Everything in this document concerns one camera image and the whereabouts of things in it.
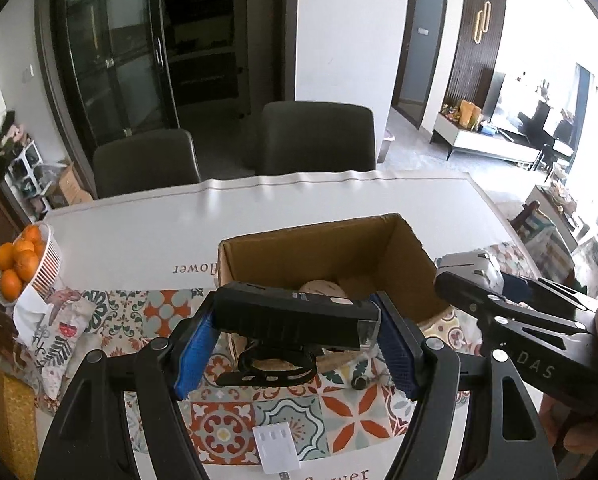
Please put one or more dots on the orange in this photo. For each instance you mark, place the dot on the orange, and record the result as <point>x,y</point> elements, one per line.
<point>23,246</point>
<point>28,264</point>
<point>31,234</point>
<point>5,256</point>
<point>10,283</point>

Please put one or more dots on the person's right hand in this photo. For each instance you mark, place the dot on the person's right hand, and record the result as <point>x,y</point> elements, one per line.
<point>579,435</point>

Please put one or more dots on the black bike light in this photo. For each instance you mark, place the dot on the black bike light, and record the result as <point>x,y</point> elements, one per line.
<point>289,315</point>

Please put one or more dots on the yellow bags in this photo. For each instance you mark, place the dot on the yellow bags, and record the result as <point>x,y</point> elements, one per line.
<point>470,114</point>

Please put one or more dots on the dark hallway door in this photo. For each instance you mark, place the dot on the dark hallway door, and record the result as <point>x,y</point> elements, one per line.
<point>419,50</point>

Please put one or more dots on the chair with plaid cushion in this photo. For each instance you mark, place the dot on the chair with plaid cushion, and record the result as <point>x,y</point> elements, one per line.
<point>544,235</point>

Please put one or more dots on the white fruit basket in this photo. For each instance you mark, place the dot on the white fruit basket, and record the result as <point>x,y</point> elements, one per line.
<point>49,260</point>

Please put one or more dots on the white tv console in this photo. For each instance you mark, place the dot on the white tv console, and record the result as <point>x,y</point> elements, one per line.
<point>484,140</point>

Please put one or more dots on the dark dining chair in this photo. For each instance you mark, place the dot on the dark dining chair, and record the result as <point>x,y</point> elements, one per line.
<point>316,137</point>
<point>146,165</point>

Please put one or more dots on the patterned table runner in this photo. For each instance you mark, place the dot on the patterned table runner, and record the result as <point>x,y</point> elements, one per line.
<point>219,425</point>

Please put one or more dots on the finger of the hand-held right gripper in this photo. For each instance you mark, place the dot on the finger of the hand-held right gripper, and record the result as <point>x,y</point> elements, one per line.
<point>514,287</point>
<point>459,287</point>

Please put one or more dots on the white flat plug plate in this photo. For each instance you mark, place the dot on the white flat plug plate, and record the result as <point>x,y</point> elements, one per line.
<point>276,447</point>

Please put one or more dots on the yellow box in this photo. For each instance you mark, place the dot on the yellow box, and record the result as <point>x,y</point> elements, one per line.
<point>9,410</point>

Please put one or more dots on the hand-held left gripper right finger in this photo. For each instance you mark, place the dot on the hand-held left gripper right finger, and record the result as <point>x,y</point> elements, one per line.
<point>399,355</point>

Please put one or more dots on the gold wall ornament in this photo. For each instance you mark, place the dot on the gold wall ornament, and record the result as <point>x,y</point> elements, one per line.
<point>483,22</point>

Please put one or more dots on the wall light switch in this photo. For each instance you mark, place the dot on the wall light switch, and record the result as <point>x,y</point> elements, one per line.
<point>27,72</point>

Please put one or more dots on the slatted wood wall panel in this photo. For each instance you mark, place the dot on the slatted wood wall panel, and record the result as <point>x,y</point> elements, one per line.
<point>471,75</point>

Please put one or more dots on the floral printed tissue cover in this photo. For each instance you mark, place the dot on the floral printed tissue cover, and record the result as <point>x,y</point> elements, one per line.
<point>59,330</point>

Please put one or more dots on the dark glass sliding door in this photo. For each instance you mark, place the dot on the dark glass sliding door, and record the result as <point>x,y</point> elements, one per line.
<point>129,50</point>

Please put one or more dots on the cardboard box on floor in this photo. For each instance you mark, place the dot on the cardboard box on floor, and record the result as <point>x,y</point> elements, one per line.
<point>71,187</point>

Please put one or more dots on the white shoe rack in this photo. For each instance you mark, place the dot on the white shoe rack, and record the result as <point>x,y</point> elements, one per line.
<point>21,170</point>

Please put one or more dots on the cardboard box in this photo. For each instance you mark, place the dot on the cardboard box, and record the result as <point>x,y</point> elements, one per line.
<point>304,255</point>
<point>71,187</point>

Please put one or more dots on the white coffee table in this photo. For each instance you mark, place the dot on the white coffee table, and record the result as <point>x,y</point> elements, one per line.
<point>564,215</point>

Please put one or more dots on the pink round device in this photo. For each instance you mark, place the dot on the pink round device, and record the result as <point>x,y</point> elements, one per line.
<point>324,288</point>

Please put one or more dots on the television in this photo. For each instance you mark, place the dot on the television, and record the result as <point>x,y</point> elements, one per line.
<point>498,97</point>

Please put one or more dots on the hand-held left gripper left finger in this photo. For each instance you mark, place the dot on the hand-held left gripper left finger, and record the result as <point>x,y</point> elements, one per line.
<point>194,355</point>

